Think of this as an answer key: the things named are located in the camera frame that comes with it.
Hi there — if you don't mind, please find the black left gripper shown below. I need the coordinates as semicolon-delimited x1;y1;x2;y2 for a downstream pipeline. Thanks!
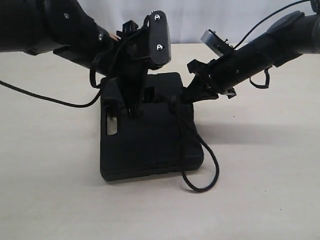
99;19;156;119

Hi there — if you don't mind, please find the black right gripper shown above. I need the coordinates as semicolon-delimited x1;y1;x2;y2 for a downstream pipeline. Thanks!
180;59;237;104

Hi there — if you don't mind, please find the black braided rope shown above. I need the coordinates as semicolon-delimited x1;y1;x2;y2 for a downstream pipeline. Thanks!
168;96;221;194

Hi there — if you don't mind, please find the black plastic carry case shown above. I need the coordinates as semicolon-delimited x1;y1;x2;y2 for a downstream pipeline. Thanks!
99;72;205;182

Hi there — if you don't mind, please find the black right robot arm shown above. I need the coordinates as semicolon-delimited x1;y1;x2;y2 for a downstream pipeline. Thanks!
180;11;320;104

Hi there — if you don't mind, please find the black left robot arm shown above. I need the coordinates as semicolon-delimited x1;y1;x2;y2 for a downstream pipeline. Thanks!
0;0;156;118

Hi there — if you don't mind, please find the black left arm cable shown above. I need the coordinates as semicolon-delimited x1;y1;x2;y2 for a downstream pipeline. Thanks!
0;37;133;109

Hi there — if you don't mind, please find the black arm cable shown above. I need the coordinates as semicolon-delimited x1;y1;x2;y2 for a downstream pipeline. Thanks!
0;37;133;109
232;0;311;89

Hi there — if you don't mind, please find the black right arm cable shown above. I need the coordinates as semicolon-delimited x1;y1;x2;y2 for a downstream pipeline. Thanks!
232;0;311;89

